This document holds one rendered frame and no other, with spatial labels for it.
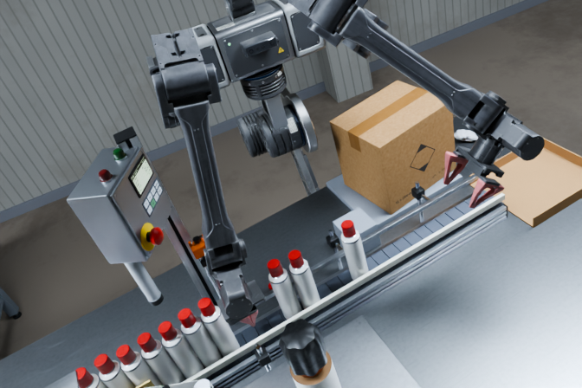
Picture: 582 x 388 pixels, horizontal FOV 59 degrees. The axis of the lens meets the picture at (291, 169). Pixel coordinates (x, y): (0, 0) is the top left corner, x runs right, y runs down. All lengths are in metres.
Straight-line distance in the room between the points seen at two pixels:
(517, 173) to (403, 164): 0.41
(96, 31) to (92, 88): 0.40
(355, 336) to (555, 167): 0.88
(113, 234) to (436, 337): 0.82
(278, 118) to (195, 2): 2.21
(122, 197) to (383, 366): 0.71
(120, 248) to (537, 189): 1.23
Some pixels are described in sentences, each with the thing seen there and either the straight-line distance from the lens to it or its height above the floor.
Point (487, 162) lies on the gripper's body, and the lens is 1.18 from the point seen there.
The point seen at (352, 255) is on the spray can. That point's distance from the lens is 1.37.
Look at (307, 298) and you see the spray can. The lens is 1.37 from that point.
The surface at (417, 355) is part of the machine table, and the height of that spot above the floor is 0.83.
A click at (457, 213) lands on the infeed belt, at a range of 1.60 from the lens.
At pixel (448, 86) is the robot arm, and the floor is 1.45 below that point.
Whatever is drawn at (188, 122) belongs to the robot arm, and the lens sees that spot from 0.93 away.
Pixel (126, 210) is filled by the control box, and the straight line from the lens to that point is 1.07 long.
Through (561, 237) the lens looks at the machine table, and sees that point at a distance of 1.62.
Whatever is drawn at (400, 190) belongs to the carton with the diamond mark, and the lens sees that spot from 1.63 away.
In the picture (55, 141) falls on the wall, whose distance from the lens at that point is 3.98.
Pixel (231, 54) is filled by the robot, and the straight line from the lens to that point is 1.43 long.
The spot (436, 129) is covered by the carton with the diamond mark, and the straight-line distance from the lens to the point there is 1.64.
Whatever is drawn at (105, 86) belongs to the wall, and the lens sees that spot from 3.80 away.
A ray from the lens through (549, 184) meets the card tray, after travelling 1.77.
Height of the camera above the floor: 1.99
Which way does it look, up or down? 36 degrees down
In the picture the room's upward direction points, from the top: 18 degrees counter-clockwise
